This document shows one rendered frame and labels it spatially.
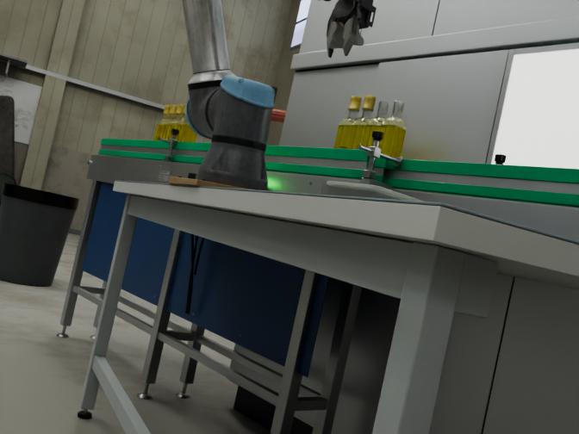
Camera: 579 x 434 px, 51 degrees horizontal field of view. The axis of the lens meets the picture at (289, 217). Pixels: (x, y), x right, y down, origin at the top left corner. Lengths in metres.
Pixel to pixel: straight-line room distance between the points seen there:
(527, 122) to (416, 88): 0.40
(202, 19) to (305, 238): 0.70
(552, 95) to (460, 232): 1.16
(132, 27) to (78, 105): 1.55
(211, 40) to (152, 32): 9.21
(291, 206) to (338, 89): 1.46
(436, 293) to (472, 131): 1.20
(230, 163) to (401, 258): 0.65
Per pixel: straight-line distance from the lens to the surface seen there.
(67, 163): 10.11
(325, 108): 2.25
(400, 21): 2.15
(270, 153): 1.94
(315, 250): 0.81
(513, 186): 1.49
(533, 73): 1.75
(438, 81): 1.91
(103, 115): 10.24
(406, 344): 0.62
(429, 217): 0.56
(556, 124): 1.67
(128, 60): 10.43
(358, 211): 0.65
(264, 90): 1.27
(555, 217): 1.41
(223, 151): 1.25
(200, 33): 1.40
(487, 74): 1.82
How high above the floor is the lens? 0.69
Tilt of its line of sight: 2 degrees up
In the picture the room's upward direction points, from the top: 12 degrees clockwise
